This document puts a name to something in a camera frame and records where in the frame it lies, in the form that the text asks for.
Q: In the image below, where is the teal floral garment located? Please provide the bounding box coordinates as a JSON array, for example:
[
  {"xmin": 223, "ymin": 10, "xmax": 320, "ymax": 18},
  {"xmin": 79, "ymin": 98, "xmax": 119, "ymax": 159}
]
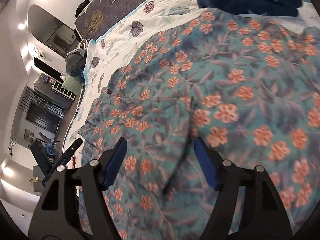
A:
[{"xmin": 79, "ymin": 9, "xmax": 319, "ymax": 239}]

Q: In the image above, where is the pile of dark clothes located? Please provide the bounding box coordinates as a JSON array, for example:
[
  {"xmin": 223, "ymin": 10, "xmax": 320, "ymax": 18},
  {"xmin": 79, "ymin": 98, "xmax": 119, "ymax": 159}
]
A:
[{"xmin": 65, "ymin": 39, "xmax": 88, "ymax": 83}]

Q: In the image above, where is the white ladder shelf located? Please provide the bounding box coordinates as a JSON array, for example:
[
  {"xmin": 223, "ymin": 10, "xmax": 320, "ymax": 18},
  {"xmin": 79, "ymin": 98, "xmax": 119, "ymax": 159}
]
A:
[{"xmin": 52, "ymin": 80, "xmax": 76, "ymax": 101}]

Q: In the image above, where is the green cushion left side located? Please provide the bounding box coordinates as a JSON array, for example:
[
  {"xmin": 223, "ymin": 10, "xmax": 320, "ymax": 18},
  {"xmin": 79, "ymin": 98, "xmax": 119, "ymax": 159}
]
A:
[{"xmin": 62, "ymin": 75, "xmax": 83, "ymax": 96}]

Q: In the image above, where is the black chair behind mattress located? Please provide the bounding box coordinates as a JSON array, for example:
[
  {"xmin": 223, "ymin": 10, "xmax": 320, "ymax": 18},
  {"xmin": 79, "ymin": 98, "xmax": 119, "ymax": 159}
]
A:
[{"xmin": 74, "ymin": 0, "xmax": 90, "ymax": 42}]

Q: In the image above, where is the purple deer-print mattress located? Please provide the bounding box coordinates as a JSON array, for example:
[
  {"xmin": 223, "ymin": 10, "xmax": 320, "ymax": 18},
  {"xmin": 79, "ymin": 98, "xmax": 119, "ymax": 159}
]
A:
[{"xmin": 74, "ymin": 0, "xmax": 146, "ymax": 40}]

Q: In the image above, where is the white seashell quilt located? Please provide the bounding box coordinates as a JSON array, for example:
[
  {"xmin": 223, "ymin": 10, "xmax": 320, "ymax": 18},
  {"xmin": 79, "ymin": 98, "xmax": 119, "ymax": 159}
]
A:
[{"xmin": 63, "ymin": 0, "xmax": 319, "ymax": 147}]

